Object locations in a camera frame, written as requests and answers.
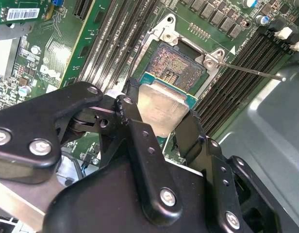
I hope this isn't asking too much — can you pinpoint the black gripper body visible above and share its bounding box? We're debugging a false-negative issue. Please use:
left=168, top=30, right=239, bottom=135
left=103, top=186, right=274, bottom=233
left=42, top=155, right=221, bottom=233

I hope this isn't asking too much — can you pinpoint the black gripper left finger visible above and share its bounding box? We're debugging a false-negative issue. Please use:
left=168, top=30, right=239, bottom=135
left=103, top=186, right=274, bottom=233
left=0, top=79, right=183, bottom=228

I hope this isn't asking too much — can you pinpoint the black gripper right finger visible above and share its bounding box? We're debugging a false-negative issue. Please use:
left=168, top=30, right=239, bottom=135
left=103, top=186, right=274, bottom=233
left=175, top=110, right=283, bottom=233

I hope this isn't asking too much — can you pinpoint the silver square CPU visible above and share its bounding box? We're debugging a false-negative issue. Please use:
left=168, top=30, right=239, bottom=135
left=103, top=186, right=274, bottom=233
left=136, top=71, right=199, bottom=138

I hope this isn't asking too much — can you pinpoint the thin metal locking lever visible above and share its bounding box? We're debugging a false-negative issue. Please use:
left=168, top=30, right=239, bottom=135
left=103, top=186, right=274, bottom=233
left=216, top=61, right=287, bottom=81

